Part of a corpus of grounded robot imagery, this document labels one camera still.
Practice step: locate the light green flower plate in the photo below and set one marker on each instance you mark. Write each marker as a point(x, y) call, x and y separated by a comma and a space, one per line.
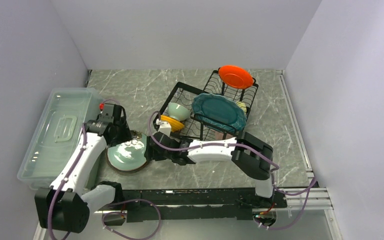
point(129, 156)

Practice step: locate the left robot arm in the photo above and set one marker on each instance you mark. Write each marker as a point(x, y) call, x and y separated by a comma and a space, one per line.
point(63, 206)

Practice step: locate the yellow ribbed bowl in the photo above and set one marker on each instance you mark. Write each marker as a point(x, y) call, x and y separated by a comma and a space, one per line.
point(175, 124)

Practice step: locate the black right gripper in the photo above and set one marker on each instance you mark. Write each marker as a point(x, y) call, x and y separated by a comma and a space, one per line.
point(150, 153)

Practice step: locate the clear plastic storage box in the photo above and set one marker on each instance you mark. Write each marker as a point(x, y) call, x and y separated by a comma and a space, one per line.
point(57, 134)

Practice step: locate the orange plate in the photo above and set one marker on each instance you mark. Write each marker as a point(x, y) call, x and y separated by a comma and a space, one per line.
point(235, 77)

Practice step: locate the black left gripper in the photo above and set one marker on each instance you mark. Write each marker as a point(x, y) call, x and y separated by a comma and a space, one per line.
point(125, 136)

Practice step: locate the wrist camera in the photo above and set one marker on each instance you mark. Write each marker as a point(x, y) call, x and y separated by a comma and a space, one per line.
point(164, 127)
point(110, 111)

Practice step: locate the pale yellow mug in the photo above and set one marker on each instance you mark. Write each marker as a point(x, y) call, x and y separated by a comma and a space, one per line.
point(242, 106)

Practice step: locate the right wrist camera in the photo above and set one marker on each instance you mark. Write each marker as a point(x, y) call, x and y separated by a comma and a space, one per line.
point(164, 127)

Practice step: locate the teal scalloped plate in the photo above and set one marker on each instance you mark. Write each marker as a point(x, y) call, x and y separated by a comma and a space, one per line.
point(218, 112)

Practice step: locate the light green ceramic bowl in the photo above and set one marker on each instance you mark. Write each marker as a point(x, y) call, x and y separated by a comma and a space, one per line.
point(177, 111)

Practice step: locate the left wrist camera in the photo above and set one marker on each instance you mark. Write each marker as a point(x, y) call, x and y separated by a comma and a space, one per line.
point(110, 111)

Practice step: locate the pink mug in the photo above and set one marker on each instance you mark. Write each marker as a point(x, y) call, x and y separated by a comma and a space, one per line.
point(218, 136)

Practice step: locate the black wire dish rack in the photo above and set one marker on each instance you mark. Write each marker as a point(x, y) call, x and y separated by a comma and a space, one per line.
point(184, 94)

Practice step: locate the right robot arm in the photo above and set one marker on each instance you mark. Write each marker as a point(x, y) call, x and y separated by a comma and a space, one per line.
point(251, 155)

